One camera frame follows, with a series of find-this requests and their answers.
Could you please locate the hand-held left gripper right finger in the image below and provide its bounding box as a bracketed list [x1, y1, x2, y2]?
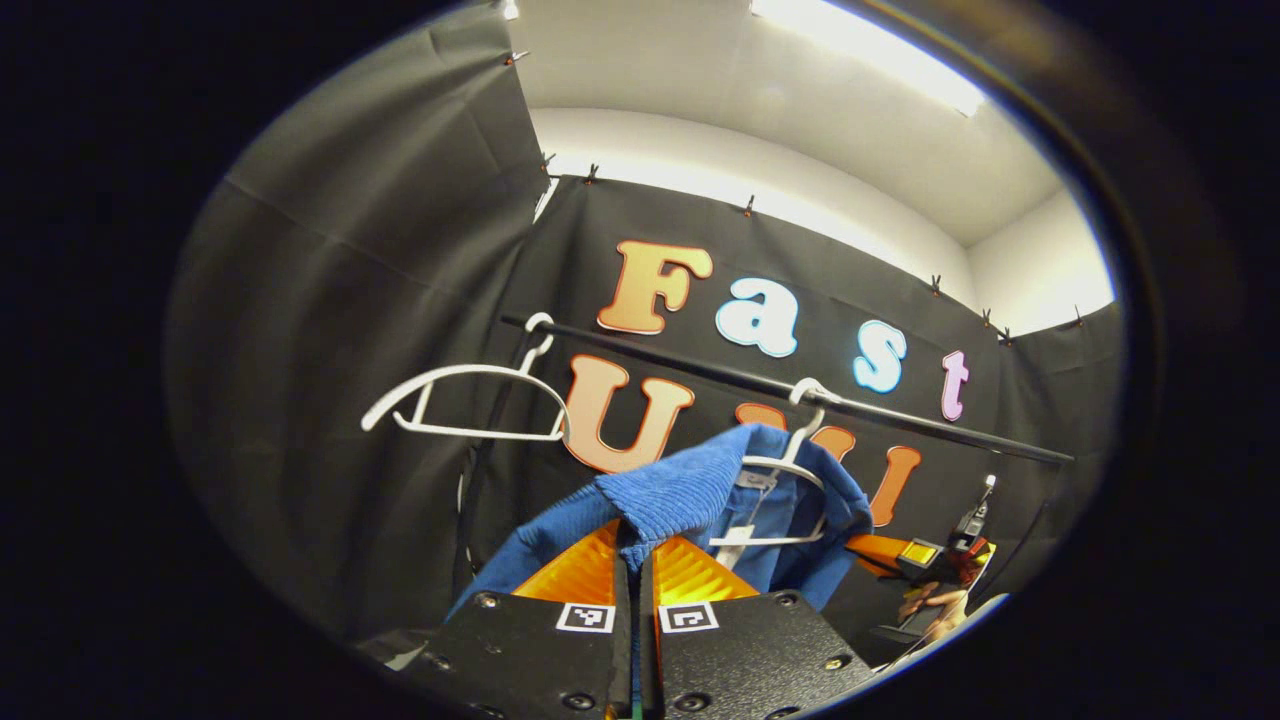
[640, 535, 881, 720]

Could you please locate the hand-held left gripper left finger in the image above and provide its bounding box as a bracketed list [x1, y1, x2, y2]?
[400, 520, 634, 720]

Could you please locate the blue corduroy jacket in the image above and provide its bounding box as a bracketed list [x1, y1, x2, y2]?
[447, 423, 873, 621]

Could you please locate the white hanger with trouser bar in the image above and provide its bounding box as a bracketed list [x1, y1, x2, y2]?
[362, 313, 571, 443]
[708, 378, 851, 547]

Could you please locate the black clothes rack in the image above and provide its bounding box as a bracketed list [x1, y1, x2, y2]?
[452, 315, 1077, 606]

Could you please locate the row of backdrop clips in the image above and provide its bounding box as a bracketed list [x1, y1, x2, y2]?
[505, 50, 1086, 346]

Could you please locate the black backdrop cloth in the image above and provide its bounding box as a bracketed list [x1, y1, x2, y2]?
[165, 5, 1126, 641]

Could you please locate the large ceiling light panel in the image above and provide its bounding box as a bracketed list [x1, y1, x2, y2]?
[750, 0, 988, 118]

